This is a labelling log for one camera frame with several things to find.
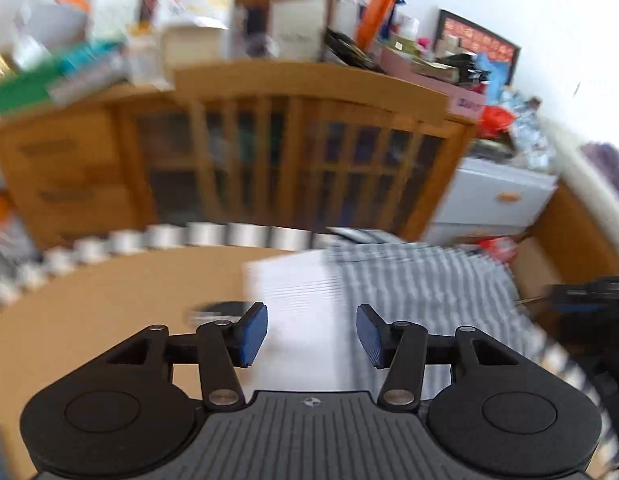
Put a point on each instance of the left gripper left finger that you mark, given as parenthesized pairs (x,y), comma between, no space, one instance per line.
(138,405)

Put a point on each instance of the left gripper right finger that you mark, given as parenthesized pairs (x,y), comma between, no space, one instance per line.
(467,406)

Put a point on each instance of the white black striped sweater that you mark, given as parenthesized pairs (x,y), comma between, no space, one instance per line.
(312,298)

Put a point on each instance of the beige sofa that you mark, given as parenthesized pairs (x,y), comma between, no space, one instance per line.
(589,185)

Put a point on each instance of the white small drawer cabinet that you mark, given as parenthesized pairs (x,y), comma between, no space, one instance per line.
(485,198)

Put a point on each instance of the framed red picture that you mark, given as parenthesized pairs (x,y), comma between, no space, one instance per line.
(478,39)

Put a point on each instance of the wooden sideboard with drawers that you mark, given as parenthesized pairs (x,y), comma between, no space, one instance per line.
(300,145)

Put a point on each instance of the green plastic bin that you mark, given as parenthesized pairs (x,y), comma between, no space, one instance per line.
(28,88)

